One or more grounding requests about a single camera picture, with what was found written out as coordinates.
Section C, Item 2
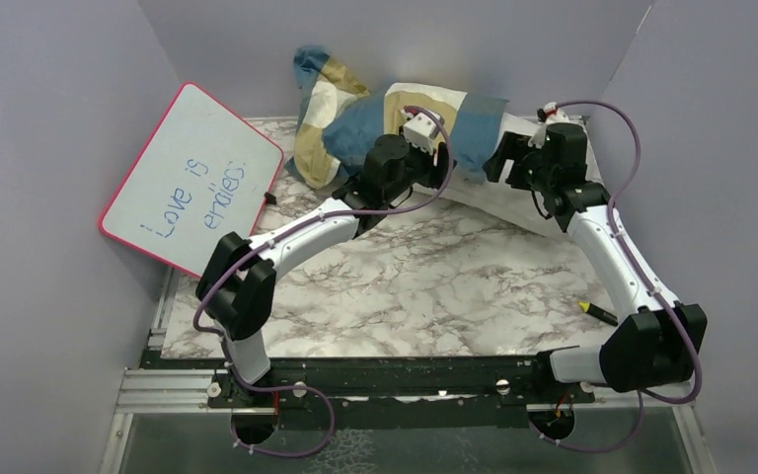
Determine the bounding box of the white pillow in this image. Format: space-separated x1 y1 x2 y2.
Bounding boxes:
440 113 603 240

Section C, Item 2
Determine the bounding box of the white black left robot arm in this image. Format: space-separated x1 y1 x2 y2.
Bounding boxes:
193 134 455 406

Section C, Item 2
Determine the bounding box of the blue beige checked pillowcase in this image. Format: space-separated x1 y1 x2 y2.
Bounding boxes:
287 45 508 189

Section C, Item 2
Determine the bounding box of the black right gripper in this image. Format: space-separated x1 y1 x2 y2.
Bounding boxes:
485 130 557 193

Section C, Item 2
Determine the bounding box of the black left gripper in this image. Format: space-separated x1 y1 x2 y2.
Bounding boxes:
383 123 455 203

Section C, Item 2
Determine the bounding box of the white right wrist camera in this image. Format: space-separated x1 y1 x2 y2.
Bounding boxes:
528 102 571 149

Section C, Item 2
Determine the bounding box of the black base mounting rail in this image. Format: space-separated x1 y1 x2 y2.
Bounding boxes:
139 351 595 432

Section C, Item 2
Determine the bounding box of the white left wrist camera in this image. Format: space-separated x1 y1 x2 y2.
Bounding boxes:
402 109 444 156

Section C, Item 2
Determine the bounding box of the pink framed whiteboard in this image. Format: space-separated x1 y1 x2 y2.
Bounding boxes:
99 83 284 277

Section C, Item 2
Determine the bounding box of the aluminium frame rail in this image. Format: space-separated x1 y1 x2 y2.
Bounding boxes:
101 273 716 473

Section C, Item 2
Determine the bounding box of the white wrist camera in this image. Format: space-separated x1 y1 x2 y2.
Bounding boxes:
402 109 444 156
528 102 571 149

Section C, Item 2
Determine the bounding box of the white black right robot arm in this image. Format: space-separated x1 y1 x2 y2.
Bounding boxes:
484 123 707 402

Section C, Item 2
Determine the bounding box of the black yellow marker pen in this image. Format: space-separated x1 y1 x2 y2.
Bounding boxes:
579 301 619 326

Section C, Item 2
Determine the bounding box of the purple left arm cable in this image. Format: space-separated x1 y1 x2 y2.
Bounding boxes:
192 104 456 458

